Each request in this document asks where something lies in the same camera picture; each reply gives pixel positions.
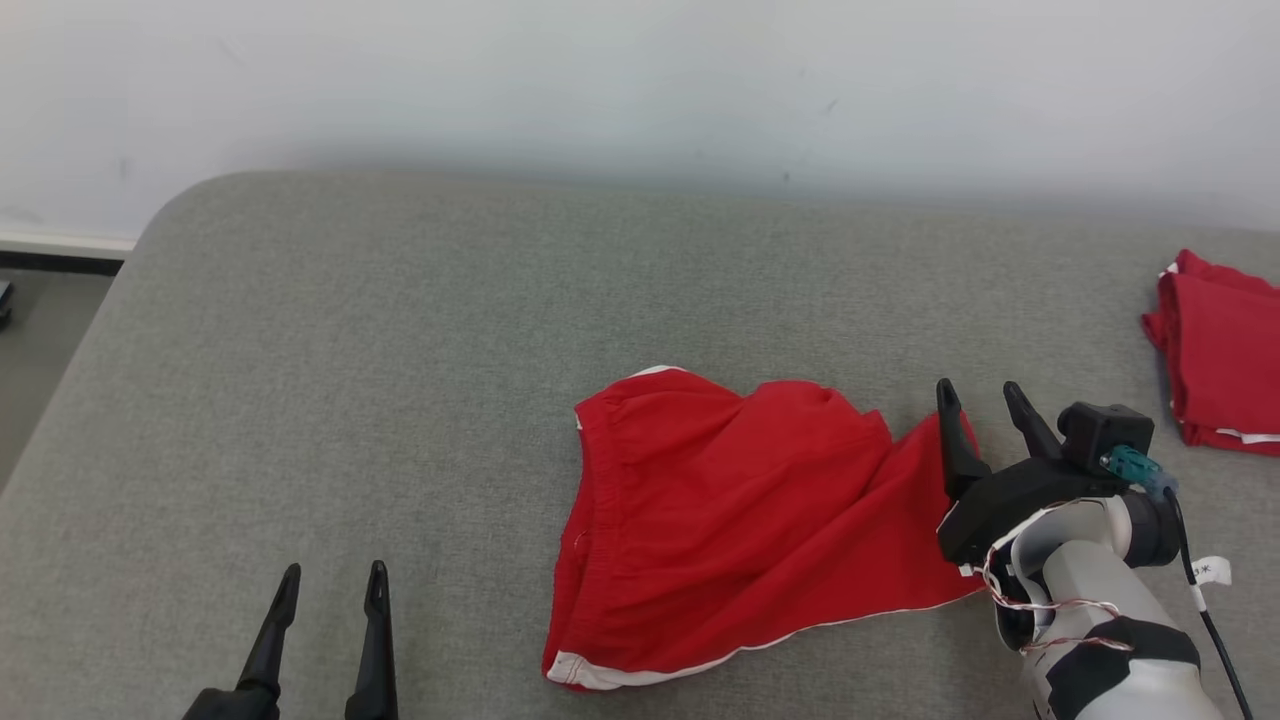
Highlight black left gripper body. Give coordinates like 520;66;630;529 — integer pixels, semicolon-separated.
180;688;281;720

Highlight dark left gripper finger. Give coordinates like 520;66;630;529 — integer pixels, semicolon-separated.
345;560;399;720
237;563;302;698

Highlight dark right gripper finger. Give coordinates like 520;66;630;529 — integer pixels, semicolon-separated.
1003;381;1066;463
935;378;993;501

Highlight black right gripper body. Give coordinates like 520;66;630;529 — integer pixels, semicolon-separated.
936;458;1131;566

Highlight red jersey shirt number 23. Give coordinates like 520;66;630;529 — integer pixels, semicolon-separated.
1141;249;1280;458

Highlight red shorts with white trim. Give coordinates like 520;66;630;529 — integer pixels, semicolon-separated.
541;365;987;693

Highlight black cable with teal plug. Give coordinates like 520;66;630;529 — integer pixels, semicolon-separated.
1100;445;1257;720

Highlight thin red white wire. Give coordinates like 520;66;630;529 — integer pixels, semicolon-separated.
978;540;1137;657

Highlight white wall baseboard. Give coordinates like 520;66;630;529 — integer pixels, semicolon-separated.
0;230;138;277

